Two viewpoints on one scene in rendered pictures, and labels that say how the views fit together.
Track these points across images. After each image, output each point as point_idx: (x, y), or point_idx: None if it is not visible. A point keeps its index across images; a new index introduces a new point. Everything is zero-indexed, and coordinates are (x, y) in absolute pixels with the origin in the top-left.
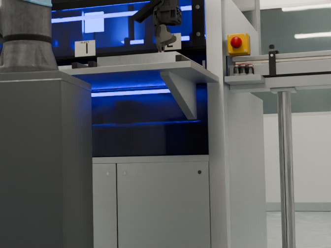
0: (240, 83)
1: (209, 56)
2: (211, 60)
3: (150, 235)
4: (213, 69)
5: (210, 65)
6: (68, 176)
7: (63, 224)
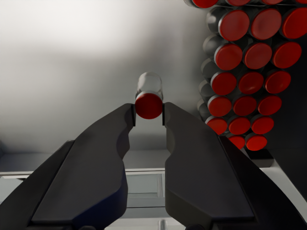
0: None
1: (299, 203)
2: (288, 197)
3: None
4: (272, 177)
5: (281, 181)
6: None
7: None
